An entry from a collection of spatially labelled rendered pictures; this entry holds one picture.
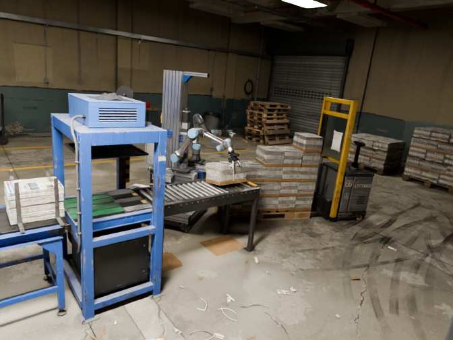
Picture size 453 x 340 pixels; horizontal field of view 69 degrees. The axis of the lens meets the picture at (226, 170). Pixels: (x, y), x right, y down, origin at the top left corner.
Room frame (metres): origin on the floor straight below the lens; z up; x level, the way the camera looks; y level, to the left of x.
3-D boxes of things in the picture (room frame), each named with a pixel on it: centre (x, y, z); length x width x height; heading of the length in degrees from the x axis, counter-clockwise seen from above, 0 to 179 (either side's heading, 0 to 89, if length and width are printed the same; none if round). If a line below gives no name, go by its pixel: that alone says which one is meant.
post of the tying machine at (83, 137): (2.28, 1.02, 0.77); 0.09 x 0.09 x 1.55; 39
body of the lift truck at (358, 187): (5.19, -1.94, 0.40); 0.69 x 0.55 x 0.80; 18
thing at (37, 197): (2.45, 1.51, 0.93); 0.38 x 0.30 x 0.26; 129
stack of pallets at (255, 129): (11.51, -1.25, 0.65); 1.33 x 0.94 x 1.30; 133
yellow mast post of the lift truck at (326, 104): (5.39, -1.49, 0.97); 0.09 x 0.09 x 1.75; 18
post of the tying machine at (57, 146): (2.95, 1.58, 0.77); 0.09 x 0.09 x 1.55; 39
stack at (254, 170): (4.73, -0.49, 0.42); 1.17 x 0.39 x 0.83; 108
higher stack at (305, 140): (4.95, -1.18, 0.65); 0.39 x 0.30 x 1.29; 18
